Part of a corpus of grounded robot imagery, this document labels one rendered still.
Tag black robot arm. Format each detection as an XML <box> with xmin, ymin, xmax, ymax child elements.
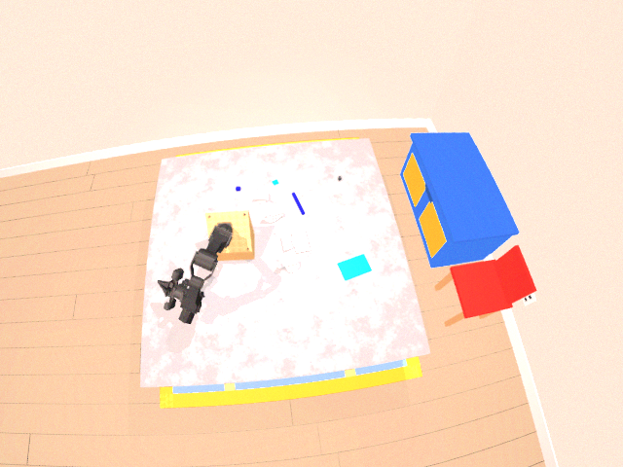
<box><xmin>178</xmin><ymin>223</ymin><xmax>234</xmax><ymax>324</ymax></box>

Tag cyan flat plate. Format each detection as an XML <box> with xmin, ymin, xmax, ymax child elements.
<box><xmin>338</xmin><ymin>254</ymin><xmax>372</xmax><ymax>280</ymax></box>

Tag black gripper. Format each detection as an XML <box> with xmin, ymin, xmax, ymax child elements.
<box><xmin>157</xmin><ymin>268</ymin><xmax>189</xmax><ymax>310</ymax></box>

